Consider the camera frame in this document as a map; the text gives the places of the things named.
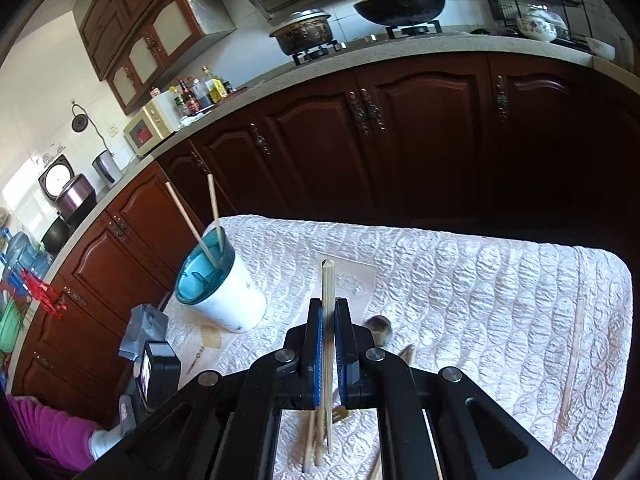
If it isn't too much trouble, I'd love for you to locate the dark metal spoon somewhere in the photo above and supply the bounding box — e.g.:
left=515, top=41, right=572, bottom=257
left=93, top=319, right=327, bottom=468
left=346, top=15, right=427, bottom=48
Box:
left=363, top=315, right=393, bottom=348

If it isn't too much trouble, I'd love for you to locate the light wooden chopstick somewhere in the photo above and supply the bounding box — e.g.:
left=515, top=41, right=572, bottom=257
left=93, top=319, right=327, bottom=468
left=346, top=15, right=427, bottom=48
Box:
left=165, top=181, right=219, bottom=269
left=207, top=174, right=224, bottom=256
left=314, top=259, right=335, bottom=467

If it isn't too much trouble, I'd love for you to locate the teal rimmed white utensil holder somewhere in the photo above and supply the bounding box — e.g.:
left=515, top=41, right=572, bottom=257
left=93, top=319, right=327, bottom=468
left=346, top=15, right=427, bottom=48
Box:
left=175, top=226, right=266, bottom=333

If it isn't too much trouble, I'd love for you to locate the wooden handled gold fork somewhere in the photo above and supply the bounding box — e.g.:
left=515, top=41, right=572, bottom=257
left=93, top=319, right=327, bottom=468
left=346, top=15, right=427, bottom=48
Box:
left=368, top=344, right=416, bottom=480

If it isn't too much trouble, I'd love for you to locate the brown wooden chopstick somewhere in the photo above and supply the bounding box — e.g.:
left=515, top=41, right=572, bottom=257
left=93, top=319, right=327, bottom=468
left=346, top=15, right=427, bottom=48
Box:
left=302, top=408, right=320, bottom=474

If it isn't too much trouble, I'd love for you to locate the pink sleeved forearm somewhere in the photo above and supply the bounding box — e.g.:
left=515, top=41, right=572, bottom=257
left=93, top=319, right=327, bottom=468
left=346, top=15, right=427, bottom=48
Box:
left=6, top=396, right=100, bottom=472

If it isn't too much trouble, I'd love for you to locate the operator hand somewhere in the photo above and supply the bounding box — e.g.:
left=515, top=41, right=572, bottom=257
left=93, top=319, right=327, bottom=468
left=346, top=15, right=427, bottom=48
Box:
left=89, top=414, right=137, bottom=460

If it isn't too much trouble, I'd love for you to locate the blue water jug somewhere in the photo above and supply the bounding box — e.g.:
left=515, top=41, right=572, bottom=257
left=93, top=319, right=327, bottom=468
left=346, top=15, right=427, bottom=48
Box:
left=1, top=228, right=52, bottom=278

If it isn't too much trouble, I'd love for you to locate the white quilted table cloth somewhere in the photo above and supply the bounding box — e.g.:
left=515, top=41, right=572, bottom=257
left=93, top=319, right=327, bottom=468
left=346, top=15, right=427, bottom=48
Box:
left=166, top=216, right=634, bottom=479

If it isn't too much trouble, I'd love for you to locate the silver rice cooker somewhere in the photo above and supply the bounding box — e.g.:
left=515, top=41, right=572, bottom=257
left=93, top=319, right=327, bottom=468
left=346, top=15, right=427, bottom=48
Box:
left=38, top=155, right=96, bottom=229

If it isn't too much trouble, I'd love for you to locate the steel electric kettle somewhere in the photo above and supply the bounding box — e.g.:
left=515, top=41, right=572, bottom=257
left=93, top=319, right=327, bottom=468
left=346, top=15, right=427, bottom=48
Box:
left=92, top=150, right=122, bottom=190

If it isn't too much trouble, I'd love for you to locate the light chopstick on cloth edge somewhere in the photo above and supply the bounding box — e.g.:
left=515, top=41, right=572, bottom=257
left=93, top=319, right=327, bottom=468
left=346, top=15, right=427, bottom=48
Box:
left=560, top=292, right=588, bottom=425

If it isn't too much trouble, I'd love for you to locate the cream microwave oven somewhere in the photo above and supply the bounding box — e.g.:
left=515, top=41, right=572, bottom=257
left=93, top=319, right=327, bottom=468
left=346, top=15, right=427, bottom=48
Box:
left=124, top=91, right=182, bottom=158

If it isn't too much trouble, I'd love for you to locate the dark sauce bottle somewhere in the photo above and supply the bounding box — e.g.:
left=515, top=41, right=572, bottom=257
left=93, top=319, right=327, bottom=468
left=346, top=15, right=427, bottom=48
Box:
left=180, top=79, right=201, bottom=115

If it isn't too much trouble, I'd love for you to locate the yellow oil bottle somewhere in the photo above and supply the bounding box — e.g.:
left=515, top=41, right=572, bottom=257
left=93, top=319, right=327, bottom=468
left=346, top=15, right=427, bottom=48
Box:
left=208, top=77, right=228, bottom=104

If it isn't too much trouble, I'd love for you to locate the gas stove top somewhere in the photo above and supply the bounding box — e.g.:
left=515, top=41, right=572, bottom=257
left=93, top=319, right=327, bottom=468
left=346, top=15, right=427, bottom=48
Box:
left=291, top=20, right=444, bottom=66

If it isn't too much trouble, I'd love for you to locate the brown lidded cooking pot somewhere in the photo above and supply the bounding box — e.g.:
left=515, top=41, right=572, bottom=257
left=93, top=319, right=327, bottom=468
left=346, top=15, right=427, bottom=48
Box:
left=269, top=9, right=334, bottom=55

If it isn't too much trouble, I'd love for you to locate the black wok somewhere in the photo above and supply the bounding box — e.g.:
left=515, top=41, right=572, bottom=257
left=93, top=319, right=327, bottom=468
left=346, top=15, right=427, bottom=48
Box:
left=354, top=0, right=446, bottom=28

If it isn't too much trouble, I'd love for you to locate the floral ceramic bowl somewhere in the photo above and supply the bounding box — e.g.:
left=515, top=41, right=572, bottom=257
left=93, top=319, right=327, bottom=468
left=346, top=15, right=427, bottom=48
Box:
left=516, top=13, right=558, bottom=42

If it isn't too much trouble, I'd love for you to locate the black dish drying rack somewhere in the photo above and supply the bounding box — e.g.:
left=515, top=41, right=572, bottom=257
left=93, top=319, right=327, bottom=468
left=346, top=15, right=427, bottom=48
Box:
left=487, top=0, right=592, bottom=52

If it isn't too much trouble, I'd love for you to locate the upper wall cabinet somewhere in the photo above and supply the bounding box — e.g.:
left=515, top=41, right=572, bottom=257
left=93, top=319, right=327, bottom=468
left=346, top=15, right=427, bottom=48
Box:
left=74, top=0, right=235, bottom=114

